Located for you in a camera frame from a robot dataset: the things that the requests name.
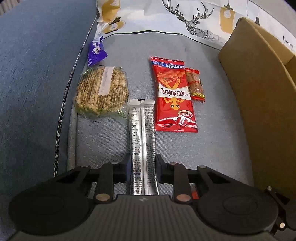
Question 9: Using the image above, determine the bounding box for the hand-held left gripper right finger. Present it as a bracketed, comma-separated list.
[155, 153, 232, 204]

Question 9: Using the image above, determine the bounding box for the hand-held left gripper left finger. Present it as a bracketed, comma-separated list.
[54, 154, 132, 204]

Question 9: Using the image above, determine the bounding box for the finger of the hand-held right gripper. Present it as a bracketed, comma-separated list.
[266, 185, 296, 231]

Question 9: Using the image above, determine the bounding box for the silver snack packet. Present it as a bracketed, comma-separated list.
[128, 98, 160, 195]

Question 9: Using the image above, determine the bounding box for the large red snack packet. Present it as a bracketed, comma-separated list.
[150, 56, 199, 133]

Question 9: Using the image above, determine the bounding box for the round puffed rice cake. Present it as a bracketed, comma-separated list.
[73, 66, 130, 120]

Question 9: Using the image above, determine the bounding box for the small orange snack bar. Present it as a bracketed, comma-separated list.
[184, 68, 206, 102]

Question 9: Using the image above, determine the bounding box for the brown cardboard box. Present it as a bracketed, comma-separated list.
[218, 17, 296, 193]

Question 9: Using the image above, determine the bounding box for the purple snack packet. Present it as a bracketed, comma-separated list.
[87, 39, 108, 66]

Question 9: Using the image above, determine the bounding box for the blue sofa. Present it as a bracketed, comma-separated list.
[0, 0, 100, 234]

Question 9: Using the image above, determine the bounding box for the grey curtain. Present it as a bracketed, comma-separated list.
[0, 0, 18, 14]

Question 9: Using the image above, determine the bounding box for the black metal chain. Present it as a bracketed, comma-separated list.
[54, 13, 97, 178]

